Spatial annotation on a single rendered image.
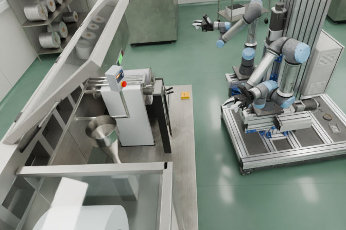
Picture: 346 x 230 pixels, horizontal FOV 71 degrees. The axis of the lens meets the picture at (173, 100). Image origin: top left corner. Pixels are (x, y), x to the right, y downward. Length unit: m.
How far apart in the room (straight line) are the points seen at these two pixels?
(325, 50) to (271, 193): 1.38
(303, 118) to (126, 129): 1.44
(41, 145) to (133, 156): 0.76
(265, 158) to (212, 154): 0.58
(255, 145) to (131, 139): 1.39
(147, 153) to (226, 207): 1.08
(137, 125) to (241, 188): 1.38
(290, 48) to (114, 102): 1.16
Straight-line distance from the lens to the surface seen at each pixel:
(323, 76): 2.39
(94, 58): 0.68
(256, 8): 2.26
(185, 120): 1.92
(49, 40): 5.03
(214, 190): 2.59
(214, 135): 2.97
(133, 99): 1.48
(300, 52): 1.72
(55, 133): 1.32
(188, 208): 1.53
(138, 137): 1.75
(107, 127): 1.23
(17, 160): 1.06
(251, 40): 2.48
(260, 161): 2.54
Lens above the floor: 2.30
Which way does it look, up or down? 42 degrees down
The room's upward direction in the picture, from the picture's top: 8 degrees counter-clockwise
